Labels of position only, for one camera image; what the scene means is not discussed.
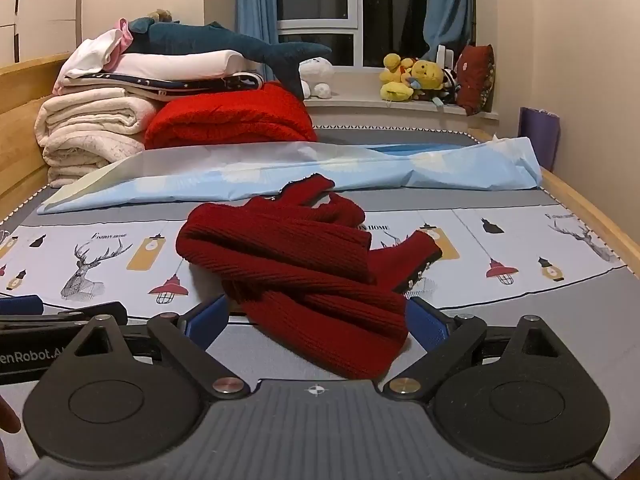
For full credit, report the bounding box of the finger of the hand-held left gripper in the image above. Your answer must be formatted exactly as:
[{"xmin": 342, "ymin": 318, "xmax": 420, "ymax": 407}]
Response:
[
  {"xmin": 0, "ymin": 301, "xmax": 129, "ymax": 333},
  {"xmin": 0, "ymin": 294, "xmax": 45, "ymax": 317}
]

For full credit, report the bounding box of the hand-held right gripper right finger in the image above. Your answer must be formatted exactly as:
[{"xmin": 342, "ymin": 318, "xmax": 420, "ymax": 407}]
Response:
[{"xmin": 382, "ymin": 296, "xmax": 568, "ymax": 402}]

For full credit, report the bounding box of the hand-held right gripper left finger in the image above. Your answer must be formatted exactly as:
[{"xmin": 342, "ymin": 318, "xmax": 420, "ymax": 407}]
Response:
[{"xmin": 65, "ymin": 294, "xmax": 251, "ymax": 402}]

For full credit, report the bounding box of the dark red knit sweater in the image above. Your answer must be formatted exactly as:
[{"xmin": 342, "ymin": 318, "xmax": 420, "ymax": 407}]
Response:
[{"xmin": 175, "ymin": 174, "xmax": 445, "ymax": 381}]

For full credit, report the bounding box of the person's left hand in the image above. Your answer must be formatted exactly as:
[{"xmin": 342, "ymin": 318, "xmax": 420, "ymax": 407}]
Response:
[{"xmin": 0, "ymin": 394, "xmax": 23, "ymax": 435}]

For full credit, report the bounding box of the printed bed sheet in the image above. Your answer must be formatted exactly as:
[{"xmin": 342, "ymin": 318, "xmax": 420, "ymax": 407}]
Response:
[{"xmin": 0, "ymin": 127, "xmax": 633, "ymax": 382}]

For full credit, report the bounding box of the light blue duvet cover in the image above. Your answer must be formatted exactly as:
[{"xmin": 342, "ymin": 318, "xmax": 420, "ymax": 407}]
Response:
[{"xmin": 37, "ymin": 135, "xmax": 543, "ymax": 216}]

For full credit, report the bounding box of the white fluffy folded blanket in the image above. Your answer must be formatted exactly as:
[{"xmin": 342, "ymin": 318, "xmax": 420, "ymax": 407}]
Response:
[{"xmin": 35, "ymin": 87, "xmax": 161, "ymax": 190}]

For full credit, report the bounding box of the red folded blanket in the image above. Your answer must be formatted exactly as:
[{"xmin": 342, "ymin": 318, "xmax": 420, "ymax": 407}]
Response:
[{"xmin": 144, "ymin": 81, "xmax": 319, "ymax": 151}]

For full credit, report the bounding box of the white windowsill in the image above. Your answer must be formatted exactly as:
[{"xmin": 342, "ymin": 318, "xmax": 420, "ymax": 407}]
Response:
[{"xmin": 301, "ymin": 64, "xmax": 501, "ymax": 122}]

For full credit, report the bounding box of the small yellow plush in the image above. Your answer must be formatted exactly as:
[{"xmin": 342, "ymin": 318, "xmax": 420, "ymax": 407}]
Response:
[{"xmin": 379, "ymin": 81, "xmax": 415, "ymax": 104}]

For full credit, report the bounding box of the striped plush toy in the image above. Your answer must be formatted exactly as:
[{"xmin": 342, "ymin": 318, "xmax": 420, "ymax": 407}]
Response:
[{"xmin": 425, "ymin": 66, "xmax": 462, "ymax": 107}]

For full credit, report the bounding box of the navy star-print blanket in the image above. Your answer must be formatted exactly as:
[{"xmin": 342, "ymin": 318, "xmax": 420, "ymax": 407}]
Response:
[{"xmin": 52, "ymin": 71, "xmax": 266, "ymax": 99}]

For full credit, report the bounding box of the round yellow plush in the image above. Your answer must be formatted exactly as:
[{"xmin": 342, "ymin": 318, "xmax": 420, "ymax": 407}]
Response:
[{"xmin": 407, "ymin": 59, "xmax": 446, "ymax": 93}]

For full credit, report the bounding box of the white folded quilt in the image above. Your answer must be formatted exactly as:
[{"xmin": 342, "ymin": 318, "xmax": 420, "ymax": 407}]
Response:
[{"xmin": 107, "ymin": 50, "xmax": 253, "ymax": 81}]

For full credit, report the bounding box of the yellow duck plush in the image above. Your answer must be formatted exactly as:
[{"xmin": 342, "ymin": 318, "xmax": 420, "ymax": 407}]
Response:
[{"xmin": 383, "ymin": 52, "xmax": 415, "ymax": 85}]

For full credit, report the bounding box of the pink and white cloth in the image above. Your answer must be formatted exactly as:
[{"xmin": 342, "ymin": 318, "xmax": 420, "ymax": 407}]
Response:
[{"xmin": 62, "ymin": 17, "xmax": 137, "ymax": 79}]

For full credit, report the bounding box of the white plush toy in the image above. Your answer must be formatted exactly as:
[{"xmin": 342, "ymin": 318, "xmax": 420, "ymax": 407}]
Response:
[{"xmin": 298, "ymin": 57, "xmax": 335, "ymax": 100}]

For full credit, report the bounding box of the blue shark plush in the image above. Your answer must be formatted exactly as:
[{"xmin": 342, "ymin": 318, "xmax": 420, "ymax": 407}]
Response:
[{"xmin": 127, "ymin": 17, "xmax": 333, "ymax": 101}]

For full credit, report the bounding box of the white wardrobe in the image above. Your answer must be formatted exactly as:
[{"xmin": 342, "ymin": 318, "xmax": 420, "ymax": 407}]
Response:
[{"xmin": 0, "ymin": 0, "xmax": 84, "ymax": 67}]

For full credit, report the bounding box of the blue curtain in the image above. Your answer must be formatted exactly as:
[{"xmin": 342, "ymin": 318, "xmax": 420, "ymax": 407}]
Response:
[
  {"xmin": 235, "ymin": 0, "xmax": 282, "ymax": 77},
  {"xmin": 422, "ymin": 0, "xmax": 477, "ymax": 62}
]

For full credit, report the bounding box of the window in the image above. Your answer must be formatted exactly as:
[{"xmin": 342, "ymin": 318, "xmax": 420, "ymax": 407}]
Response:
[{"xmin": 275, "ymin": 0, "xmax": 437, "ymax": 69}]

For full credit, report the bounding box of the wooden bed frame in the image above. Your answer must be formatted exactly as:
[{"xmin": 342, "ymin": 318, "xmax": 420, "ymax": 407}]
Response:
[{"xmin": 0, "ymin": 52, "xmax": 640, "ymax": 281}]

